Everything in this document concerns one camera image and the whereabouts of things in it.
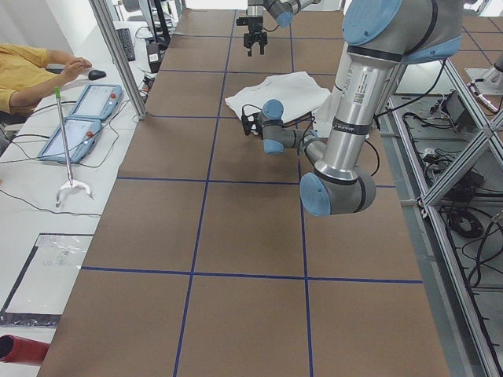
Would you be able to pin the white long-sleeve printed shirt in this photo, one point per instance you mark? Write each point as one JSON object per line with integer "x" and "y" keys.
{"x": 298, "y": 92}

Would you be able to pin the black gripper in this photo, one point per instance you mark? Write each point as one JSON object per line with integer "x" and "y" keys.
{"x": 251, "y": 122}
{"x": 255, "y": 28}

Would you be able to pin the upper blue teach pendant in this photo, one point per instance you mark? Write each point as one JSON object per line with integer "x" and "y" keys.
{"x": 97, "y": 101}

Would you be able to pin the black keyboard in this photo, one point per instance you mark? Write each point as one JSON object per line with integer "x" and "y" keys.
{"x": 126, "y": 42}

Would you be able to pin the black power adapter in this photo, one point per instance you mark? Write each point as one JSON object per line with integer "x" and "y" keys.
{"x": 153, "y": 56}

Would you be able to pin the aluminium side frame rail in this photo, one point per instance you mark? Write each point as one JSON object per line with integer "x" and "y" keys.
{"x": 448, "y": 117}

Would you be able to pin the blue teach pendant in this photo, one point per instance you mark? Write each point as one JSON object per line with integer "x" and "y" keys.
{"x": 81, "y": 136}
{"x": 97, "y": 101}

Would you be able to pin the lower blue teach pendant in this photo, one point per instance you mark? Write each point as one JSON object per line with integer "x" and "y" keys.
{"x": 81, "y": 136}

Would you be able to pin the aluminium frame post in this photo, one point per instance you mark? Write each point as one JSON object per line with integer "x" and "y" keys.
{"x": 108, "y": 31}

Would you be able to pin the person in yellow shirt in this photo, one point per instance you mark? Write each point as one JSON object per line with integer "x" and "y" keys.
{"x": 29, "y": 74}

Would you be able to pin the red cylinder object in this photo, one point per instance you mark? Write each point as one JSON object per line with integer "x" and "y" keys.
{"x": 20, "y": 350}

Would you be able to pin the black computer mouse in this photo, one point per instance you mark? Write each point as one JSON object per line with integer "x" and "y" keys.
{"x": 96, "y": 74}

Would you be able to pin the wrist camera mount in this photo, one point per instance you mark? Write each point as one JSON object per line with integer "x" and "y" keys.
{"x": 249, "y": 120}
{"x": 250, "y": 21}

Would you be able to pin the clear plastic document sleeve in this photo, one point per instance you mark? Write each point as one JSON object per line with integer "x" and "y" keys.
{"x": 40, "y": 293}

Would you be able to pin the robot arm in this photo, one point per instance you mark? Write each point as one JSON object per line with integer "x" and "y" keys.
{"x": 283, "y": 13}
{"x": 379, "y": 36}

